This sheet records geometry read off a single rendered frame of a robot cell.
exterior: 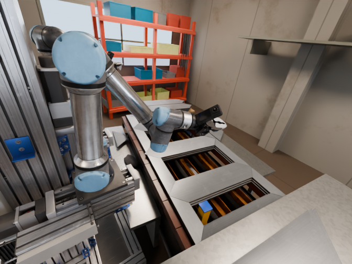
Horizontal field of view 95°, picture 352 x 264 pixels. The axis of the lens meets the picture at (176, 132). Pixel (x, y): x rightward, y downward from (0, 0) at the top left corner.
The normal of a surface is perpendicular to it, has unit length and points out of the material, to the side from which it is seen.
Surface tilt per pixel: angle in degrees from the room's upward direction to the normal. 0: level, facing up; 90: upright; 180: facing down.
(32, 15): 90
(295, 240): 0
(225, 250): 0
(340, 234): 0
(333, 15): 90
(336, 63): 90
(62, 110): 90
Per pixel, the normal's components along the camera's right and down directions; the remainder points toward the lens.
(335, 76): -0.81, 0.22
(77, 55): 0.39, 0.38
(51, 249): 0.58, 0.46
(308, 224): 0.11, -0.86
